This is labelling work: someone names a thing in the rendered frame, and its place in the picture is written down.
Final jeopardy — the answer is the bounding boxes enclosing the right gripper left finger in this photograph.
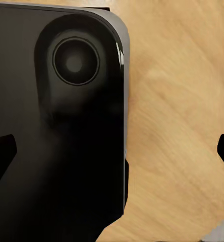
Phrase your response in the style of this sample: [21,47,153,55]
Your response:
[0,134,17,180]

